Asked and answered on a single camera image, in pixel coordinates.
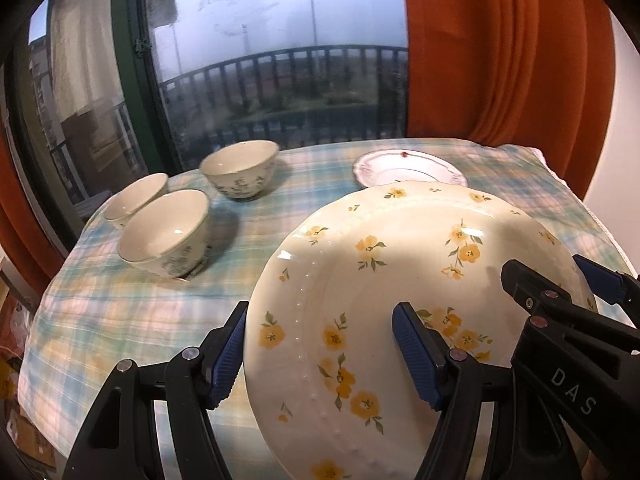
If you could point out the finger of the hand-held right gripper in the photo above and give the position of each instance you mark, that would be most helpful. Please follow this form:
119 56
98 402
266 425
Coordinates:
525 282
602 277

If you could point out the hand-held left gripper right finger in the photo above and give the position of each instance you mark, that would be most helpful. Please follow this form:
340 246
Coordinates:
415 360

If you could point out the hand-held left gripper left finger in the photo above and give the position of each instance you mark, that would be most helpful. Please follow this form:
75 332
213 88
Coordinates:
227 360

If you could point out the large yellow floral plate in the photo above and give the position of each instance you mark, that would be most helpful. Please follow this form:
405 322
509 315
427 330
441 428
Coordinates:
375 280

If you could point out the cream floral bowl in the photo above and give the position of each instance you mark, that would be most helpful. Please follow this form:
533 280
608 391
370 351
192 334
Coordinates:
240 160
160 230
135 195

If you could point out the plaid tablecloth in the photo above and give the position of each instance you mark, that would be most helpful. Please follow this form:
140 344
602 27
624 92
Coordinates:
150 320

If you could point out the small white scalloped plate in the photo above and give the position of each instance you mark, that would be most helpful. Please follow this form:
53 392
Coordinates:
400 165

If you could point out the orange curtain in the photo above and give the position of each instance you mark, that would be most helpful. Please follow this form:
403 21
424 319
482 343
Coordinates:
20 220
500 60

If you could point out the cardboard box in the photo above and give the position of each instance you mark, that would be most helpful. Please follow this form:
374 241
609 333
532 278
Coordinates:
95 130

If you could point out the dark balcony railing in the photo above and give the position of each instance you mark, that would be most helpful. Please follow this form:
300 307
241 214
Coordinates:
350 48

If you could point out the beige hanging cloth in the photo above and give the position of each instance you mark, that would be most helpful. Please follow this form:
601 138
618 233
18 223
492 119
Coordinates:
85 50

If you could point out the tall light pole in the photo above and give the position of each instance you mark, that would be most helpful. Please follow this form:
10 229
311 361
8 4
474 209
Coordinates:
312 10

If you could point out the green window frame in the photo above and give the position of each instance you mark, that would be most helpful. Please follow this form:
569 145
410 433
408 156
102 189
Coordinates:
130 60

